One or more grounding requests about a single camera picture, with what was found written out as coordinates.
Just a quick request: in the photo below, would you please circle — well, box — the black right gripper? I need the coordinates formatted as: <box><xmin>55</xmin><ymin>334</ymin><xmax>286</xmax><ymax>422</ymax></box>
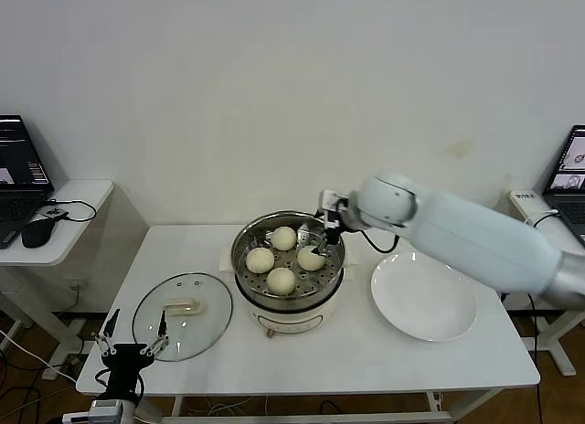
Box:
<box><xmin>304</xmin><ymin>209</ymin><xmax>353</xmax><ymax>260</ymax></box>

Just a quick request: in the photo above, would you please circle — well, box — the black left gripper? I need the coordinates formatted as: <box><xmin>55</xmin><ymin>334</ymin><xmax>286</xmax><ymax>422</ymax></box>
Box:
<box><xmin>95</xmin><ymin>308</ymin><xmax>169</xmax><ymax>398</ymax></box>

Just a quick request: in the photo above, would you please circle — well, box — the white steamed baozi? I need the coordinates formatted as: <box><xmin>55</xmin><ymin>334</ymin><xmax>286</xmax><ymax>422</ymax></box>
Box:
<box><xmin>271</xmin><ymin>226</ymin><xmax>297</xmax><ymax>251</ymax></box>
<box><xmin>245</xmin><ymin>247</ymin><xmax>276</xmax><ymax>275</ymax></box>
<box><xmin>266</xmin><ymin>267</ymin><xmax>297</xmax><ymax>296</ymax></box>
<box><xmin>296</xmin><ymin>245</ymin><xmax>326</xmax><ymax>272</ymax></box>

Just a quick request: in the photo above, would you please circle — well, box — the round glass pot lid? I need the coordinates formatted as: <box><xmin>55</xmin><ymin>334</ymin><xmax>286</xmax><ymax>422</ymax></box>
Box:
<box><xmin>131</xmin><ymin>271</ymin><xmax>233</xmax><ymax>363</ymax></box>

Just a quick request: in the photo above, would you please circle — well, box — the stainless steel steamer basket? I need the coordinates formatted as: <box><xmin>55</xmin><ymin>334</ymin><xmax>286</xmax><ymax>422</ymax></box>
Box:
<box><xmin>218</xmin><ymin>209</ymin><xmax>361</xmax><ymax>306</ymax></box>

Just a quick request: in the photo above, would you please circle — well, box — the cream electric cooking pot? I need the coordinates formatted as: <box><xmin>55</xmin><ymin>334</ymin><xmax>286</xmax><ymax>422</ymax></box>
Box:
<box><xmin>233</xmin><ymin>275</ymin><xmax>343</xmax><ymax>341</ymax></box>

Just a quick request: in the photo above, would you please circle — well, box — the white floor power strip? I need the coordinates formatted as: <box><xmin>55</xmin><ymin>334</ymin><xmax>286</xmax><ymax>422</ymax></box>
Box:
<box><xmin>40</xmin><ymin>365</ymin><xmax>77</xmax><ymax>382</ymax></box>

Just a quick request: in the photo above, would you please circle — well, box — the round white plate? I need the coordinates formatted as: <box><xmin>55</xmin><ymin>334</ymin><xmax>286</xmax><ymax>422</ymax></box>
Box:
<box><xmin>370</xmin><ymin>251</ymin><xmax>479</xmax><ymax>343</ymax></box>

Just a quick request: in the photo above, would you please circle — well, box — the black computer mouse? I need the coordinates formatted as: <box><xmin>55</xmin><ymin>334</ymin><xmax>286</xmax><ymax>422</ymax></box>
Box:
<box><xmin>21</xmin><ymin>217</ymin><xmax>57</xmax><ymax>249</ymax></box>

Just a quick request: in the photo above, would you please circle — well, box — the white side desk with mouse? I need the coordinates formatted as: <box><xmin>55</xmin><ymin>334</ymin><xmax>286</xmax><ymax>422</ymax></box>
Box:
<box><xmin>0</xmin><ymin>179</ymin><xmax>114</xmax><ymax>380</ymax></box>

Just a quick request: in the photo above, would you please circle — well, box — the black laptop with dark screen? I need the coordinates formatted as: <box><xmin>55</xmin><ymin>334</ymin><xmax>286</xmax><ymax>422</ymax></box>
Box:
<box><xmin>0</xmin><ymin>114</ymin><xmax>55</xmax><ymax>251</ymax></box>

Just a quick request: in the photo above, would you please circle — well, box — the grey laptop with bright windows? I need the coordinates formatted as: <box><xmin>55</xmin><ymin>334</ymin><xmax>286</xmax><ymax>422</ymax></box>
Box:
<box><xmin>543</xmin><ymin>124</ymin><xmax>585</xmax><ymax>249</ymax></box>

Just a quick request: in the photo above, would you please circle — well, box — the white side desk with strip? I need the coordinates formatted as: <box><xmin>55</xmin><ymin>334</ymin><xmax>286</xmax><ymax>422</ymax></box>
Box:
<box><xmin>507</xmin><ymin>189</ymin><xmax>585</xmax><ymax>377</ymax></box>

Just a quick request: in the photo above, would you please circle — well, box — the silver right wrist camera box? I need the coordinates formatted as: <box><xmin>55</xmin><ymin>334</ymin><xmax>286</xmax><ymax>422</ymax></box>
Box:
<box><xmin>318</xmin><ymin>190</ymin><xmax>349</xmax><ymax>213</ymax></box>

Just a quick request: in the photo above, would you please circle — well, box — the black usb hub with cable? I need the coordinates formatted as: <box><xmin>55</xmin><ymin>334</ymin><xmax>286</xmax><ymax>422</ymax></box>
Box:
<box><xmin>39</xmin><ymin>197</ymin><xmax>97</xmax><ymax>224</ymax></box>

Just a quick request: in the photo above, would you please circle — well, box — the white table frame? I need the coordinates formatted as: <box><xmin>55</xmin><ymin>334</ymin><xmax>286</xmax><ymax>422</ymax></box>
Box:
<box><xmin>109</xmin><ymin>387</ymin><xmax>499</xmax><ymax>424</ymax></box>

